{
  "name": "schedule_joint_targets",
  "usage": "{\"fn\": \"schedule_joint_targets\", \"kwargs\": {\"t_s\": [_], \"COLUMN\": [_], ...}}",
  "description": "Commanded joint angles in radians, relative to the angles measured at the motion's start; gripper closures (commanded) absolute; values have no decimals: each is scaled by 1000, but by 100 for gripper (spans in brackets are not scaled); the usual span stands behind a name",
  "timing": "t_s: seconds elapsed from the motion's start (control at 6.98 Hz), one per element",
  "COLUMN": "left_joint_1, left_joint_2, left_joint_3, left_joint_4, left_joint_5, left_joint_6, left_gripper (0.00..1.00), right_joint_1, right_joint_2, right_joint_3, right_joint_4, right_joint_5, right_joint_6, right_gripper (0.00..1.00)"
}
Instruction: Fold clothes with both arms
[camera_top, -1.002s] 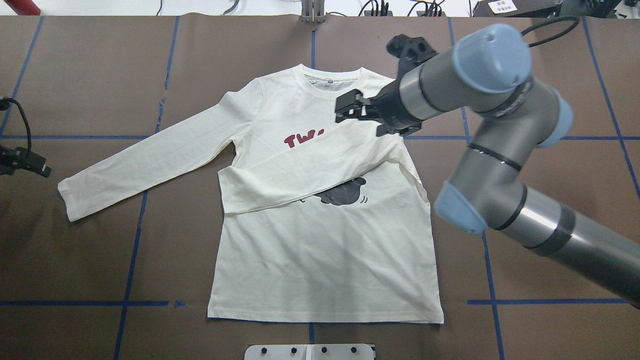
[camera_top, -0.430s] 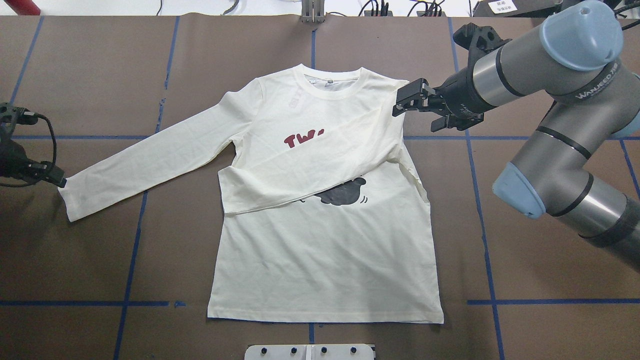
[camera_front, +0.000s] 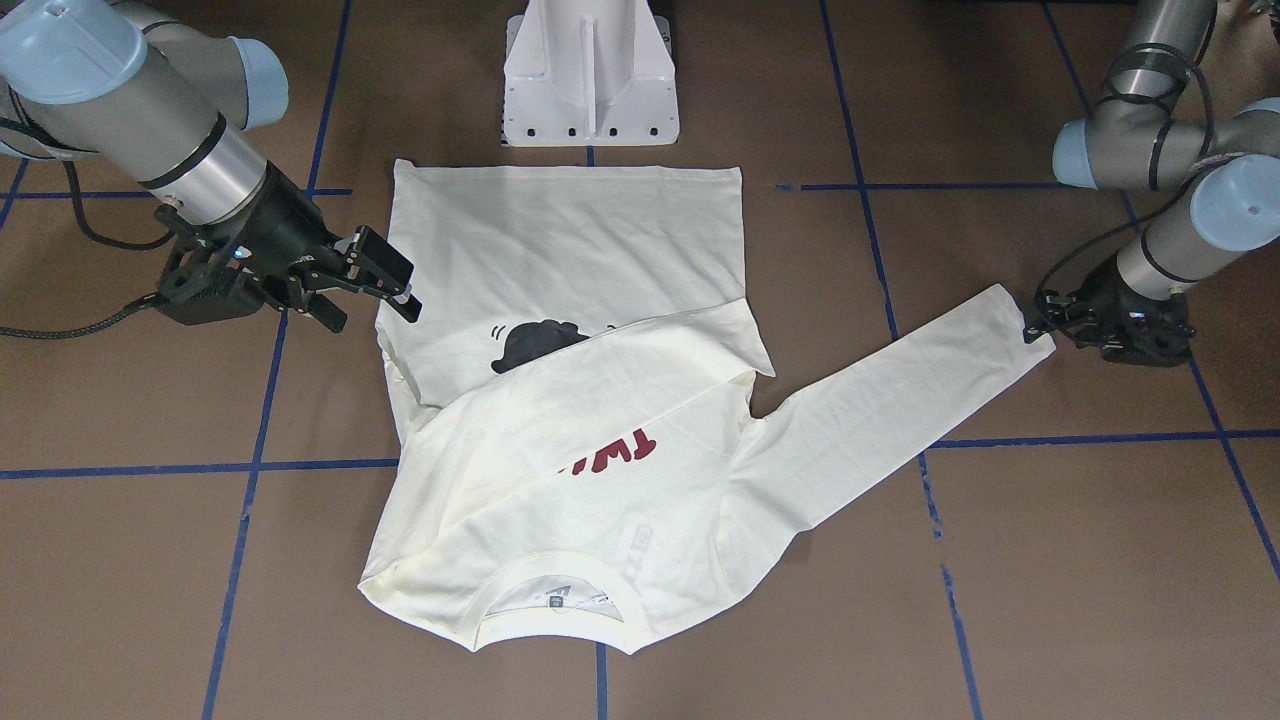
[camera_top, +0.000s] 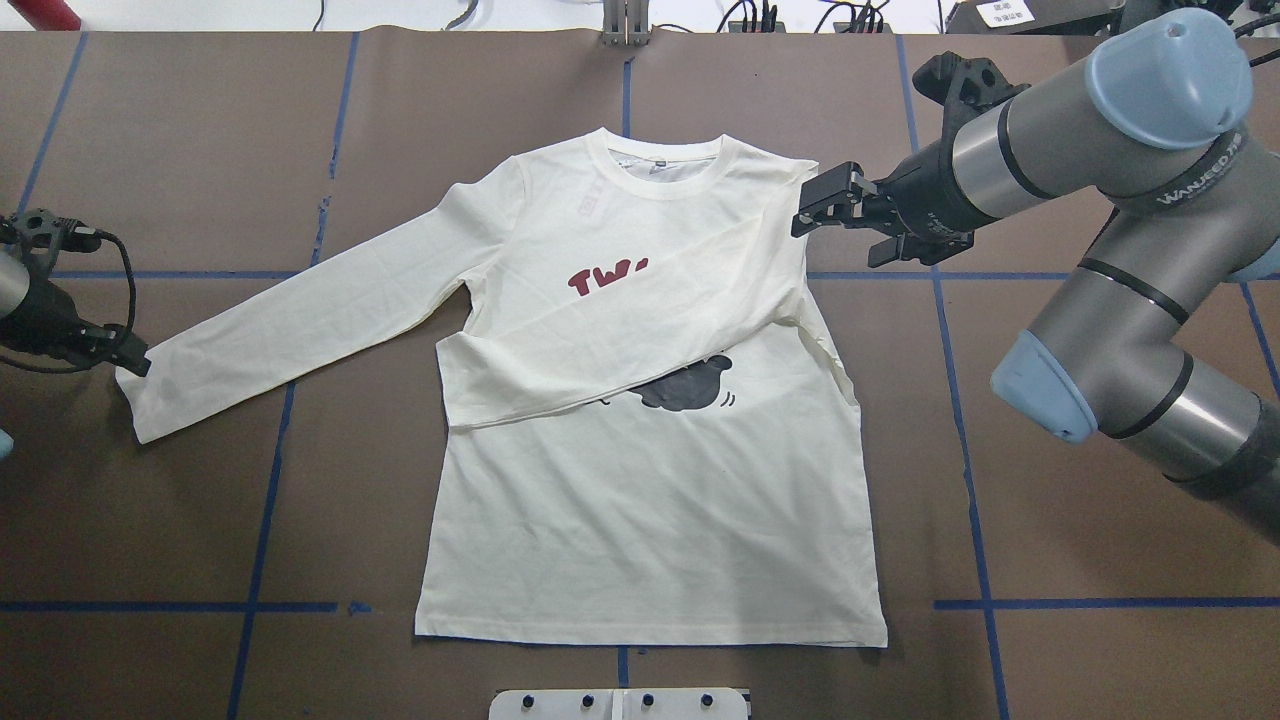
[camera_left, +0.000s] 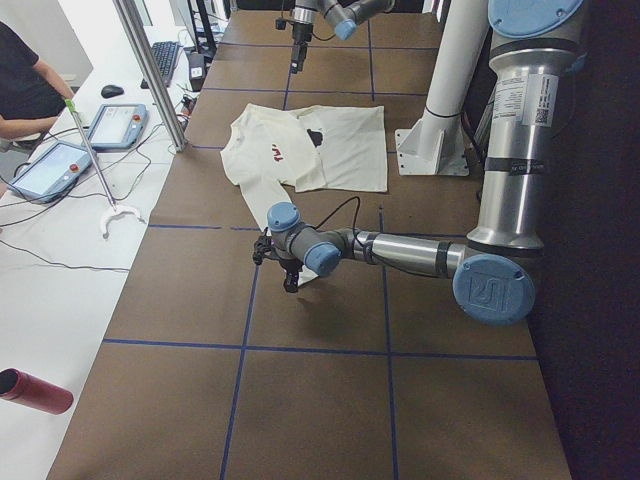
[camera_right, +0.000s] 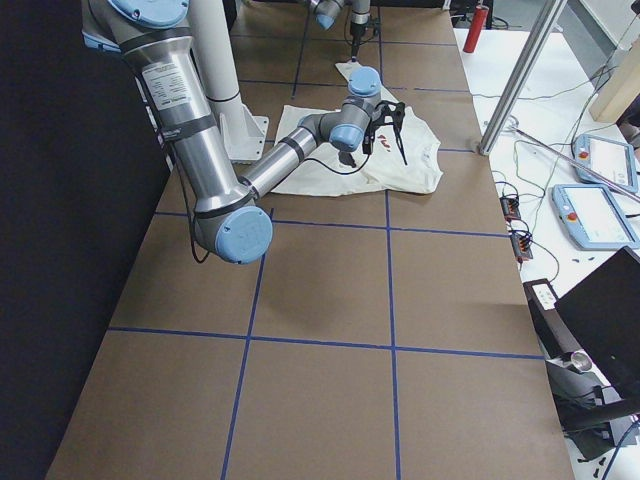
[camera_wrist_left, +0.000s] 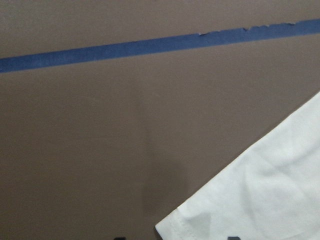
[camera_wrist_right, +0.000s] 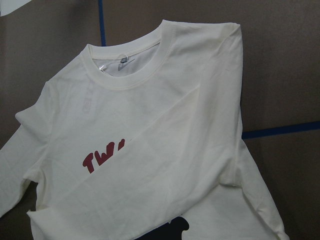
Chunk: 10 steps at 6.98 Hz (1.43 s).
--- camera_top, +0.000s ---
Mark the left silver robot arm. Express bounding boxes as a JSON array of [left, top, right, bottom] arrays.
[[1, 234, 151, 378]]

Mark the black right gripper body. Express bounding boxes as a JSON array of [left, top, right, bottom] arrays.
[[861, 150, 977, 268]]

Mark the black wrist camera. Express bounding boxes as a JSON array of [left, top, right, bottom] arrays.
[[911, 51, 1030, 136], [1, 208, 106, 275]]

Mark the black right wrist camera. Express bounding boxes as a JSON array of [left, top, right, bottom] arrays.
[[911, 51, 1030, 136]]

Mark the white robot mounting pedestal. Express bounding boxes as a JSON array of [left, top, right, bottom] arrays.
[[488, 687, 753, 719]]

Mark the cream long-sleeve t-shirt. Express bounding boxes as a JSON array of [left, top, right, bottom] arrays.
[[116, 129, 888, 648]]

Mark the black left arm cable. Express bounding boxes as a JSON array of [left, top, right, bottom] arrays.
[[0, 228, 140, 375]]

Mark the red cylindrical bottle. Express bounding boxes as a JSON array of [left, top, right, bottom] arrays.
[[8, 0, 83, 32]]

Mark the aluminium frame post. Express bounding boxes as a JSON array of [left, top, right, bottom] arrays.
[[600, 0, 652, 47]]

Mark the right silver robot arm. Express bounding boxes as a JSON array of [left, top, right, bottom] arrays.
[[791, 8, 1279, 543]]

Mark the black box with label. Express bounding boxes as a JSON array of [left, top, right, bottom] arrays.
[[943, 1, 1126, 36]]

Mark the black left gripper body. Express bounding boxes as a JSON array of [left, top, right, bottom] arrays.
[[1, 281, 125, 373]]

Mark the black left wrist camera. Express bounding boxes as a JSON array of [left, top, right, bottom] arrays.
[[1, 208, 106, 275]]

